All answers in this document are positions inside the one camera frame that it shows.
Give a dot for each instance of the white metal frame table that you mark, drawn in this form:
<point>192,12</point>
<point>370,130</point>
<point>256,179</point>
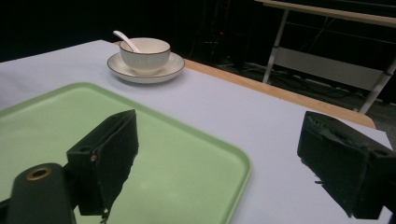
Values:
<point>314,62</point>

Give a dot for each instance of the white ceramic saucer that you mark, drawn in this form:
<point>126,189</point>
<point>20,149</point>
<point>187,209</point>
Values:
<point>168,70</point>

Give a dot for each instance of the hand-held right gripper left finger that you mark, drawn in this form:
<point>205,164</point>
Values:
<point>106,161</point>

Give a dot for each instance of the white ceramic bowl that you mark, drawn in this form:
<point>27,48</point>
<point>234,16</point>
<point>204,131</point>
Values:
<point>145,55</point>

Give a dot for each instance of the green plastic tray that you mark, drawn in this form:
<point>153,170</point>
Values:
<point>174,161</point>

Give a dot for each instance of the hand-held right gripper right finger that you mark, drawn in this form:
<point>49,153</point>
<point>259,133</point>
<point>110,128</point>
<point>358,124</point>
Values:
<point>342,168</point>

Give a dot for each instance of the white ceramic spoon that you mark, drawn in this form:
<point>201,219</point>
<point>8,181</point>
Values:
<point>126,39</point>

